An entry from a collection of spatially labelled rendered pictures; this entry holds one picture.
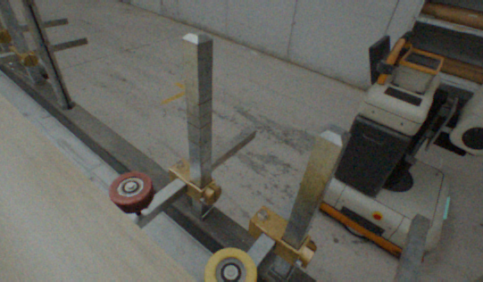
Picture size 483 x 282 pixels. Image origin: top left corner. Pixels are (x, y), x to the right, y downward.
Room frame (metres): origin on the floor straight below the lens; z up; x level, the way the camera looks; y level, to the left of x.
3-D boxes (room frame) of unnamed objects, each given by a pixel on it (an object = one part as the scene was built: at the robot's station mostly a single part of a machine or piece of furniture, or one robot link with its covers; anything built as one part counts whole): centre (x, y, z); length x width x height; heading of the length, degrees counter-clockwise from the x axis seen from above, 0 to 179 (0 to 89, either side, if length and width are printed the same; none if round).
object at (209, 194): (0.43, 0.11, 0.80); 0.14 x 0.06 x 0.05; 57
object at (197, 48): (0.41, 0.09, 0.93); 0.04 x 0.04 x 0.48; 57
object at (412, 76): (1.16, -0.74, 0.87); 0.23 x 0.15 x 0.11; 146
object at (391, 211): (1.10, -0.83, 0.16); 0.67 x 0.64 x 0.25; 56
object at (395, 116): (1.15, -0.76, 0.59); 0.55 x 0.34 x 0.83; 146
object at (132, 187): (0.31, 0.21, 0.85); 0.08 x 0.08 x 0.11
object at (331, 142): (0.28, -0.12, 0.88); 0.04 x 0.04 x 0.48; 57
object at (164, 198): (0.48, 0.10, 0.80); 0.43 x 0.03 x 0.04; 147
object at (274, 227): (0.29, -0.10, 0.83); 0.14 x 0.06 x 0.05; 57
